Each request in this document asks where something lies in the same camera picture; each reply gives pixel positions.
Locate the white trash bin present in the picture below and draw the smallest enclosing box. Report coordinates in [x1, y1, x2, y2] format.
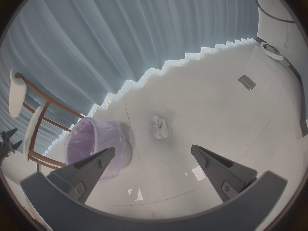
[65, 117, 132, 168]

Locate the white paper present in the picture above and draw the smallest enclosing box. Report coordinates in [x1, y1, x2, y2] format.
[151, 113, 173, 139]

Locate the white cushioned wooden chair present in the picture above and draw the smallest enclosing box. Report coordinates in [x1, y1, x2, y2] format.
[8, 68, 87, 168]

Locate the pale blue curtain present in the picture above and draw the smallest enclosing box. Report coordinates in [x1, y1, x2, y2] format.
[0, 0, 261, 157]

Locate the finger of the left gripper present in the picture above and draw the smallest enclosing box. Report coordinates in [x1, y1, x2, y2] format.
[11, 140, 23, 153]
[1, 128, 18, 141]

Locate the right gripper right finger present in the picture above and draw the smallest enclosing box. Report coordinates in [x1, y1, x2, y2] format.
[191, 144, 258, 203]

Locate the purple plastic bag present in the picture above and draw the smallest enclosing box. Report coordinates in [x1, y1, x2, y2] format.
[64, 117, 128, 185]

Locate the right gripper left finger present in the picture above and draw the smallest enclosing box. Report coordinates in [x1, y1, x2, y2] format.
[47, 147, 115, 204]

